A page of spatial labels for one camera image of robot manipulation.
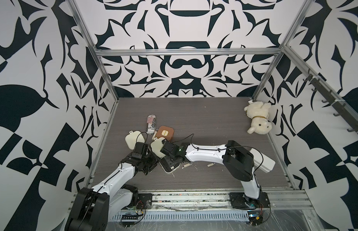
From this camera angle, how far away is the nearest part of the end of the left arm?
0.64 metres

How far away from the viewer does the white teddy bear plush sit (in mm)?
978

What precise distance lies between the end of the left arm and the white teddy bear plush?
658 millimetres
